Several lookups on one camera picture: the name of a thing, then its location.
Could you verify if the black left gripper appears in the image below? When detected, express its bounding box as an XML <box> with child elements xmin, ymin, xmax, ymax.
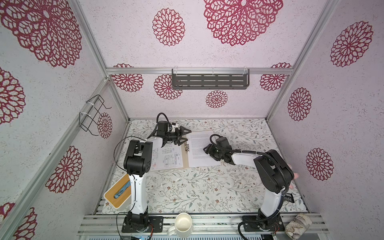
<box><xmin>165</xmin><ymin>125</ymin><xmax>191</xmax><ymax>146</ymax></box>

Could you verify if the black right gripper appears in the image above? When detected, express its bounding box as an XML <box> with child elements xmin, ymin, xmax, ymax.
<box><xmin>202</xmin><ymin>143</ymin><xmax>224</xmax><ymax>161</ymax></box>

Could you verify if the white printed text sheet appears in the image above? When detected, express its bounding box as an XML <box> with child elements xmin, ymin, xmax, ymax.
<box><xmin>187</xmin><ymin>130</ymin><xmax>221</xmax><ymax>168</ymax></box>

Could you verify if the white technical drawing sheet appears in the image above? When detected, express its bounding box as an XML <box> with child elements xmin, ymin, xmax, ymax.
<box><xmin>150</xmin><ymin>139</ymin><xmax>183</xmax><ymax>172</ymax></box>

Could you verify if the beige manila folder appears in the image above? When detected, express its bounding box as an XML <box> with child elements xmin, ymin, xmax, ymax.
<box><xmin>148</xmin><ymin>130</ymin><xmax>223</xmax><ymax>172</ymax></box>

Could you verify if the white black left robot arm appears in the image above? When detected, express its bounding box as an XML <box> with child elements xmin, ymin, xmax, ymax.
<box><xmin>124</xmin><ymin>121</ymin><xmax>192</xmax><ymax>215</ymax></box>

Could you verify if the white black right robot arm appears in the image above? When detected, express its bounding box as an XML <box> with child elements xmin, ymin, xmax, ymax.
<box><xmin>204</xmin><ymin>134</ymin><xmax>295</xmax><ymax>220</ymax></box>

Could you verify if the pink pig plush toy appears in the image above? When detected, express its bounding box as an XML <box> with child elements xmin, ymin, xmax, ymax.
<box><xmin>290</xmin><ymin>173</ymin><xmax>299</xmax><ymax>190</ymax></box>

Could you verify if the small black card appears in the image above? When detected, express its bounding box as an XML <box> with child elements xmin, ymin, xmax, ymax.
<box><xmin>284</xmin><ymin>193</ymin><xmax>295</xmax><ymax>203</ymax></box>

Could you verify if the white ceramic mug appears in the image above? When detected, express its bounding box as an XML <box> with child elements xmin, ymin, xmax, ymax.
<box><xmin>167</xmin><ymin>213</ymin><xmax>193</xmax><ymax>238</ymax></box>

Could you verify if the white wooden-top tissue box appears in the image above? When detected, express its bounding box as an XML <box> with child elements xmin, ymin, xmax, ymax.
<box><xmin>104</xmin><ymin>174</ymin><xmax>131</xmax><ymax>210</ymax></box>

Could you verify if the marbled patterned cup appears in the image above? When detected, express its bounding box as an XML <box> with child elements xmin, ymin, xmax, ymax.
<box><xmin>285</xmin><ymin>213</ymin><xmax>313</xmax><ymax>240</ymax></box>

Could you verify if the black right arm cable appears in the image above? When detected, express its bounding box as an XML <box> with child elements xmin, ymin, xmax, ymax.
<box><xmin>209</xmin><ymin>133</ymin><xmax>290</xmax><ymax>240</ymax></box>

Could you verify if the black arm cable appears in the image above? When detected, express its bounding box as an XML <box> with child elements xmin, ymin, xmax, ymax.
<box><xmin>113</xmin><ymin>112</ymin><xmax>175</xmax><ymax>240</ymax></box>
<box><xmin>209</xmin><ymin>133</ymin><xmax>290</xmax><ymax>240</ymax></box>

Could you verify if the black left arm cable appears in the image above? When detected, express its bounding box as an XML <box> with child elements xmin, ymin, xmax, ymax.
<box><xmin>113</xmin><ymin>112</ymin><xmax>175</xmax><ymax>240</ymax></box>

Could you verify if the grey slotted wall shelf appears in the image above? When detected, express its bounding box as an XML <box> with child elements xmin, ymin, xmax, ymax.
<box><xmin>171</xmin><ymin>69</ymin><xmax>250</xmax><ymax>90</ymax></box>

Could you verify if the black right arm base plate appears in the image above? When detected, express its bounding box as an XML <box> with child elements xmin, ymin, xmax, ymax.
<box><xmin>242</xmin><ymin>211</ymin><xmax>285</xmax><ymax>233</ymax></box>

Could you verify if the black wire wall rack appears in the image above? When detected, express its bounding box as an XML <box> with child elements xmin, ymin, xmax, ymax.
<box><xmin>78</xmin><ymin>95</ymin><xmax>113</xmax><ymax>139</ymax></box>

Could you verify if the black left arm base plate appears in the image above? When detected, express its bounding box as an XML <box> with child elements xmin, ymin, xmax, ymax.
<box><xmin>122</xmin><ymin>211</ymin><xmax>164</xmax><ymax>233</ymax></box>

